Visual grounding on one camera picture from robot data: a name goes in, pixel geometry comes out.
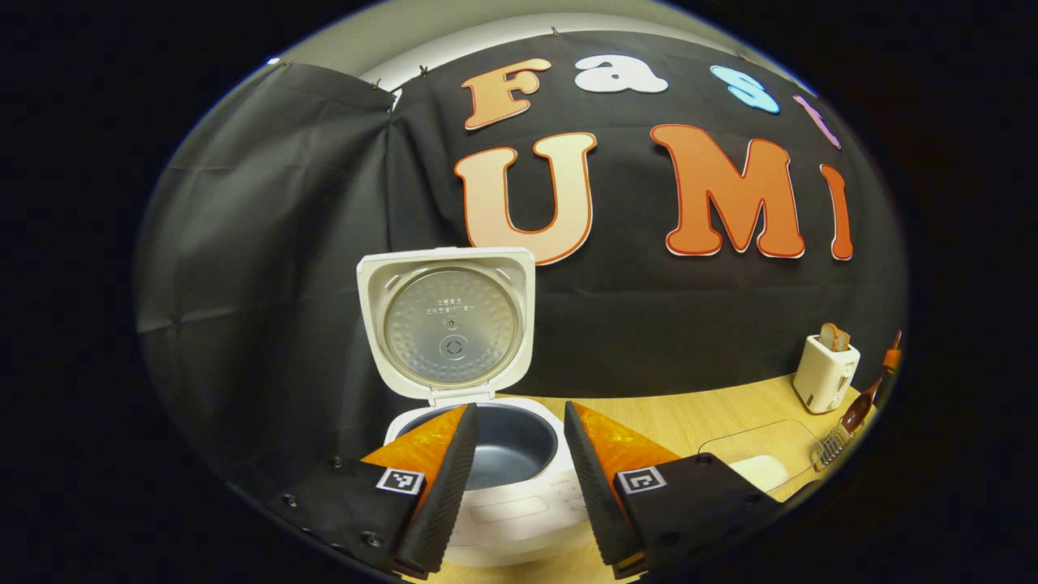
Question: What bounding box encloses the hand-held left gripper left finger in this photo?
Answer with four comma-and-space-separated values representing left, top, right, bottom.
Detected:
272, 403, 481, 581

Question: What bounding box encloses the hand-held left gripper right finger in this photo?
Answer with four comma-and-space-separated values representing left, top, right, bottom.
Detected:
564, 400, 783, 578

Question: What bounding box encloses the brown wooden spoon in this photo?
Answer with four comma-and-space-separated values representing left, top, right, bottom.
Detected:
841, 373, 885, 435

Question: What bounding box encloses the metal wire chopstick holder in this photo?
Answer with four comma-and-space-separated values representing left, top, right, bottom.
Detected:
815, 426, 852, 471

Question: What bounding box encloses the white rice cooker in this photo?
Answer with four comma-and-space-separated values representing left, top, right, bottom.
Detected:
357, 247, 601, 569

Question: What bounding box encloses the white toaster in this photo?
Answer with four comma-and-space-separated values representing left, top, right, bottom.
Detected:
793, 333, 860, 414

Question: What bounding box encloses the clear plastic box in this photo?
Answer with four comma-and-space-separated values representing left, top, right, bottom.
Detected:
697, 418, 828, 497

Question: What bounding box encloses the black backdrop cloth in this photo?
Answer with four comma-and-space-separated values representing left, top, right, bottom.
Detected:
134, 31, 909, 496

